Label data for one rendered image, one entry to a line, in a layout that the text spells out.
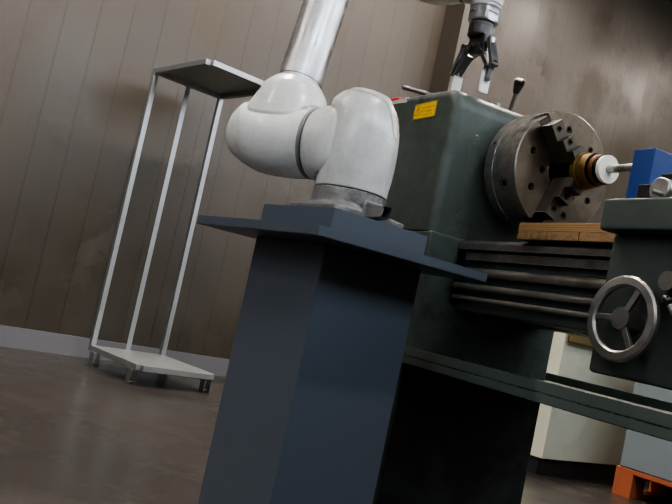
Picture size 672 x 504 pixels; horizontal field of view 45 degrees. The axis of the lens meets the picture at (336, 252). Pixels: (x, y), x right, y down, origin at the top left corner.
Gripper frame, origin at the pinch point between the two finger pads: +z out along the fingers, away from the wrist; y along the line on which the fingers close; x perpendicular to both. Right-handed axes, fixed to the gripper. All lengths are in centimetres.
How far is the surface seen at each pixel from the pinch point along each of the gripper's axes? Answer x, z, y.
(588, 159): 8.8, 20.2, 43.3
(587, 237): -6, 43, 63
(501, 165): -3.6, 24.1, 26.4
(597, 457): 223, 118, -134
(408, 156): -14.0, 22.7, -2.0
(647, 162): 8, 22, 62
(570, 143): 7.5, 16.1, 37.4
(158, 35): -21, -77, -322
